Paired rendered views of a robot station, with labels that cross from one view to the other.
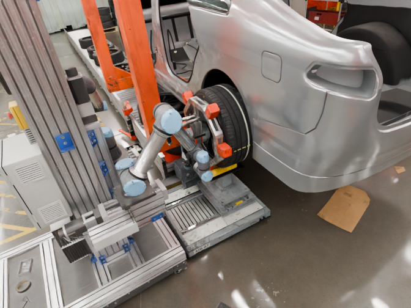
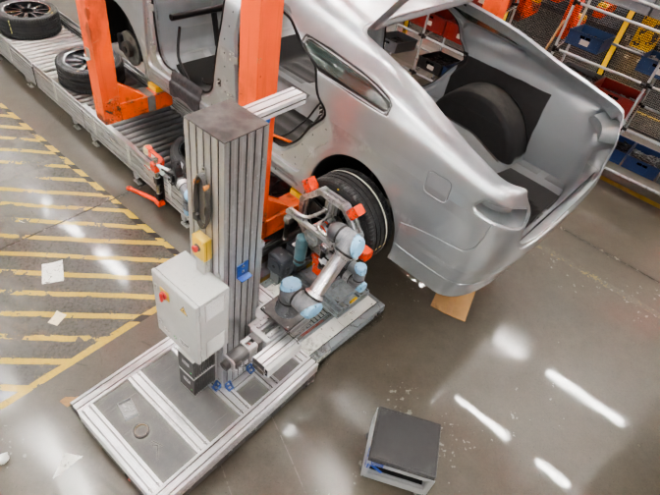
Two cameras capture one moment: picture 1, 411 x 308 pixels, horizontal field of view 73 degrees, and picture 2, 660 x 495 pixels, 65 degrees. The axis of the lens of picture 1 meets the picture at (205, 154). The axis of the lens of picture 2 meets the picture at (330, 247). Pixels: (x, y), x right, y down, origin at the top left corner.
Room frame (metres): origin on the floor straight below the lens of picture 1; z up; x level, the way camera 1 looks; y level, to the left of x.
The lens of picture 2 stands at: (-0.39, 1.27, 3.17)
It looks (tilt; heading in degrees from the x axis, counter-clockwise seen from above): 43 degrees down; 331
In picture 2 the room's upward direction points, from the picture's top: 11 degrees clockwise
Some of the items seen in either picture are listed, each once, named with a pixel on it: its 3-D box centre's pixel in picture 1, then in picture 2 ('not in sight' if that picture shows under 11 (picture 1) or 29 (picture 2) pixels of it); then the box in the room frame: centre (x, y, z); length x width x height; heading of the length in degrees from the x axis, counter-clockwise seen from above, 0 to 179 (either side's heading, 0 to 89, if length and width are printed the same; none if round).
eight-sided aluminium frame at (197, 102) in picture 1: (202, 132); (328, 227); (1.94, 0.00, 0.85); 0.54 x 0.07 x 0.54; 25
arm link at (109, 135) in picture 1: (104, 137); not in sight; (1.80, 0.72, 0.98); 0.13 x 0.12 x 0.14; 104
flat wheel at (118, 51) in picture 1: (108, 57); (28, 19); (6.61, 1.95, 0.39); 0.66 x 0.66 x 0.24
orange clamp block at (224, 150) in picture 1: (224, 150); (363, 252); (1.66, -0.14, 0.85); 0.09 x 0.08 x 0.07; 25
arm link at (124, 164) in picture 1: (127, 170); (291, 290); (1.36, 0.48, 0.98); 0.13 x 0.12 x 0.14; 23
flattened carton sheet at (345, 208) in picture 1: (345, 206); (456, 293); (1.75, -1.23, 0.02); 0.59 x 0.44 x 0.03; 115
